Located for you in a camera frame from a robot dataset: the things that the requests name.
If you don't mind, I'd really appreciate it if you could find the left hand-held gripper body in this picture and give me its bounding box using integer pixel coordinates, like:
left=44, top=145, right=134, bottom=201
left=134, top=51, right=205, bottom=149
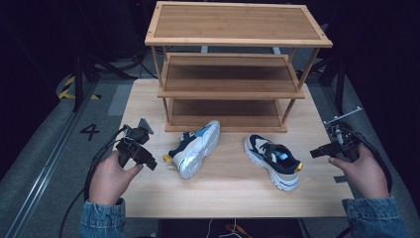
left=115, top=117, right=155, bottom=168

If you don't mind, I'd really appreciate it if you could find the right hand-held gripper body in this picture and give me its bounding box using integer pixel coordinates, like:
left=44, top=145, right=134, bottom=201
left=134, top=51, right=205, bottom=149
left=323, top=106, right=364, bottom=164

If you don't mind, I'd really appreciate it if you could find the white and navy sneaker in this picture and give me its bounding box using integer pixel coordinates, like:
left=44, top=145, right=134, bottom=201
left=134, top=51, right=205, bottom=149
left=162, top=119, right=222, bottom=180
left=243, top=133, right=304, bottom=192

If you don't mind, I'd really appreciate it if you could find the wooden three-tier shoe rack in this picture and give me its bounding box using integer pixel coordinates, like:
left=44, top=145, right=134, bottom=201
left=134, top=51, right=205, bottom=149
left=144, top=0, right=334, bottom=134

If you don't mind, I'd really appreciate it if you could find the person's right hand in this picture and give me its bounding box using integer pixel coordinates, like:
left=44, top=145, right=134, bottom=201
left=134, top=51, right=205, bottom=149
left=328, top=145, right=391, bottom=200

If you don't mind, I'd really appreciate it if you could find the person's left hand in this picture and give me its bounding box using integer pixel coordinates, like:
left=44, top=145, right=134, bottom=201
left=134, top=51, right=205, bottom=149
left=88, top=150, right=144, bottom=206

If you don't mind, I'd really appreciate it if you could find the black metal stand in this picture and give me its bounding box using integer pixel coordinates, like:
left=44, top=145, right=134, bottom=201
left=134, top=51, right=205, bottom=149
left=71, top=49, right=137, bottom=113
left=311, top=56, right=348, bottom=115

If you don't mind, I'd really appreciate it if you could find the yellow and black striped tape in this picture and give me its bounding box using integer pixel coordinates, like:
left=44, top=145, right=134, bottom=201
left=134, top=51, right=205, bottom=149
left=57, top=75, right=102, bottom=101

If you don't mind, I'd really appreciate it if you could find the orange tool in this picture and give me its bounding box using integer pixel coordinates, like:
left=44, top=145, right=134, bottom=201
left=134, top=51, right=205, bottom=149
left=225, top=223, right=252, bottom=238

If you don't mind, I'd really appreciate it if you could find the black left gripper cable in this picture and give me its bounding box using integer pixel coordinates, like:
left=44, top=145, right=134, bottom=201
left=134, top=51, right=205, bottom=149
left=58, top=124, right=131, bottom=238

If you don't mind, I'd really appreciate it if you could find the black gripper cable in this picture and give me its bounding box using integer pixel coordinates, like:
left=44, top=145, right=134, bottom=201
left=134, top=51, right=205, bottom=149
left=58, top=124, right=131, bottom=238
left=350, top=129, right=394, bottom=194

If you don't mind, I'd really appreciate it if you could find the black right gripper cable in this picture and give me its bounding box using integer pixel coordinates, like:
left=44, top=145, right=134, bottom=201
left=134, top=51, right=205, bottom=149
left=350, top=129, right=394, bottom=194

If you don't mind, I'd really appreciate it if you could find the thin white cable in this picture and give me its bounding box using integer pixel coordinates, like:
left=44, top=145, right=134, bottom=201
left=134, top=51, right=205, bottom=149
left=206, top=217, right=240, bottom=238

